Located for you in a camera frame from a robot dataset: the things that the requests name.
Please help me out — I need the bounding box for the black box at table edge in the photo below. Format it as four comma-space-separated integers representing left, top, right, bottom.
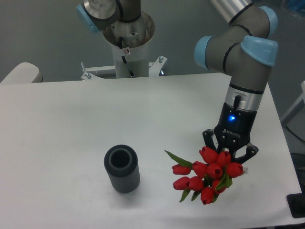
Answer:
286, 193, 305, 219

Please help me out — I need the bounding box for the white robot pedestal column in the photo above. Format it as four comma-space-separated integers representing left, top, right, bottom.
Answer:
102, 11, 156, 78

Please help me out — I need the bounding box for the white metal base bracket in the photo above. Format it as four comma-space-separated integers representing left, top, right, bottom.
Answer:
81, 55, 167, 80

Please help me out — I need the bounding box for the beige chair armrest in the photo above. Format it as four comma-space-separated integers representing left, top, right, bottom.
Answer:
0, 62, 43, 85

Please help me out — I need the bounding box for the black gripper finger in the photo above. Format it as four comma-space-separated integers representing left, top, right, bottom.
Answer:
233, 143, 259, 164
203, 129, 219, 152

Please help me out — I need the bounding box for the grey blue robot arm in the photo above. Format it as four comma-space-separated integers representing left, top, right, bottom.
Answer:
76, 0, 278, 164

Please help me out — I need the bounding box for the dark grey ribbed vase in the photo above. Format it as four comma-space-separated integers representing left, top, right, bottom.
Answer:
103, 145, 140, 193

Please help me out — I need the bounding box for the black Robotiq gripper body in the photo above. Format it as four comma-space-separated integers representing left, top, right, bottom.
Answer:
214, 103, 257, 159

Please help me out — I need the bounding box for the red tulip bouquet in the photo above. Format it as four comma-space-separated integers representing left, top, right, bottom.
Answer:
165, 146, 248, 205

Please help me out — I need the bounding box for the white furniture at right edge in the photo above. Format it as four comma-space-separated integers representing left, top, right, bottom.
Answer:
280, 81, 305, 143

